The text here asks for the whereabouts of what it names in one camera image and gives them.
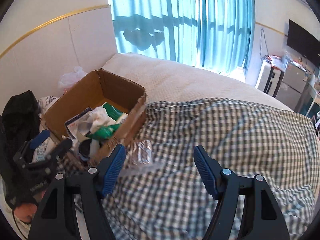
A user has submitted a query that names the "person's left hand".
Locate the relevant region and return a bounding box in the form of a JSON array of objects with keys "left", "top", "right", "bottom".
[{"left": 14, "top": 203, "right": 38, "bottom": 224}]

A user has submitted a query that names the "white plastic bag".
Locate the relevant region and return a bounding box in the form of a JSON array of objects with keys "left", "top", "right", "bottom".
[{"left": 57, "top": 66, "right": 87, "bottom": 93}]

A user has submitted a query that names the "brown cardboard box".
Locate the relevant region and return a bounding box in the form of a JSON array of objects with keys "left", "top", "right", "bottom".
[{"left": 41, "top": 69, "right": 146, "bottom": 166}]

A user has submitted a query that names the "green white box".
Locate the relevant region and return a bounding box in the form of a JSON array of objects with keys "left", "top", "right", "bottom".
[{"left": 102, "top": 102, "right": 128, "bottom": 124}]

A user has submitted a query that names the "green snack packet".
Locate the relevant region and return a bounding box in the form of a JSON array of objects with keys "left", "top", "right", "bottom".
[{"left": 85, "top": 124, "right": 120, "bottom": 141}]

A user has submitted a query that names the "black wall television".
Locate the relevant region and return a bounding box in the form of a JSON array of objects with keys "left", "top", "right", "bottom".
[{"left": 286, "top": 20, "right": 320, "bottom": 68}]

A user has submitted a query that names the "black cloth bag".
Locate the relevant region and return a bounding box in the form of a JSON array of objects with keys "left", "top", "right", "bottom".
[{"left": 1, "top": 90, "right": 40, "bottom": 180}]

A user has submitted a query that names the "white suitcase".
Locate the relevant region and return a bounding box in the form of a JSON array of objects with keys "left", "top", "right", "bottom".
[{"left": 255, "top": 61, "right": 284, "bottom": 98}]

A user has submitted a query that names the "blue white booklet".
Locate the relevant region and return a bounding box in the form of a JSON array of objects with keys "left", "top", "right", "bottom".
[{"left": 65, "top": 107, "right": 92, "bottom": 139}]

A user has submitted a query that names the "white quilted mattress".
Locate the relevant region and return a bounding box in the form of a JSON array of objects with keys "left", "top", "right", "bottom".
[{"left": 103, "top": 53, "right": 289, "bottom": 110}]

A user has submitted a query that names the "blue window curtain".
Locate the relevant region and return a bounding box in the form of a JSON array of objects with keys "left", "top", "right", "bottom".
[{"left": 109, "top": 0, "right": 255, "bottom": 74}]

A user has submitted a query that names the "silver foil packet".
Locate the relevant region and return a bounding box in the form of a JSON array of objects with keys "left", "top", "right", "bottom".
[{"left": 127, "top": 140, "right": 153, "bottom": 167}]

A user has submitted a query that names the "checkered bed sheet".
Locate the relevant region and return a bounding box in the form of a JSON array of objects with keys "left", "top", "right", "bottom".
[{"left": 103, "top": 98, "right": 319, "bottom": 239}]

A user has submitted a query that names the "white tape roll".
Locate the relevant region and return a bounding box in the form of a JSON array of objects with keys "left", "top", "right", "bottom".
[{"left": 79, "top": 139, "right": 100, "bottom": 161}]

